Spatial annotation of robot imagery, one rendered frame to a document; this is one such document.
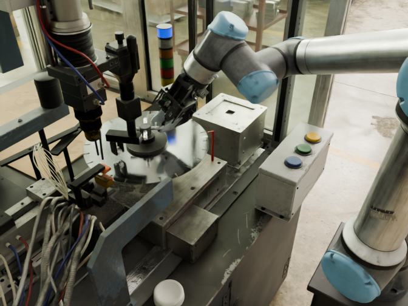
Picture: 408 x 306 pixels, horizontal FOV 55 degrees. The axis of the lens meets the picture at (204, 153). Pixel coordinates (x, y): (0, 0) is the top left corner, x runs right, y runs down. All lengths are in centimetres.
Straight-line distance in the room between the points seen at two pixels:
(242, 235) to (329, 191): 139
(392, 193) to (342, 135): 225
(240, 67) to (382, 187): 35
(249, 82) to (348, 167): 190
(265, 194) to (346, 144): 179
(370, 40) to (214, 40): 29
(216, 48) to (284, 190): 43
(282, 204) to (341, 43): 48
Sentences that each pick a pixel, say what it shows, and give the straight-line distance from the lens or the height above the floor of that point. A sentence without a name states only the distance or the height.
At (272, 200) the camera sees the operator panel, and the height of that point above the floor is 80.
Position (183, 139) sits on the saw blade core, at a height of 95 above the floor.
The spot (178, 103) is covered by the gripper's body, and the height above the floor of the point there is 111.
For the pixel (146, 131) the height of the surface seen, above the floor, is 100.
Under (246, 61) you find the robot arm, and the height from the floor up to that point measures 123.
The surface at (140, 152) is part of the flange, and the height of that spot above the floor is 96.
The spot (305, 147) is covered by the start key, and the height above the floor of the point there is 91.
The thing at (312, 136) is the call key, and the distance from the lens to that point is 118.
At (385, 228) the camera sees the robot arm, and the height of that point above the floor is 106.
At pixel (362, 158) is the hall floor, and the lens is 274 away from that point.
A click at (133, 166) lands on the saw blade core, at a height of 95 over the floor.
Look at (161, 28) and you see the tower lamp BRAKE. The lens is 121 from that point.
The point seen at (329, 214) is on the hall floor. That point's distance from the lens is 227.
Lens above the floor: 155
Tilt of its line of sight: 37 degrees down
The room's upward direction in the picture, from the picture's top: straight up
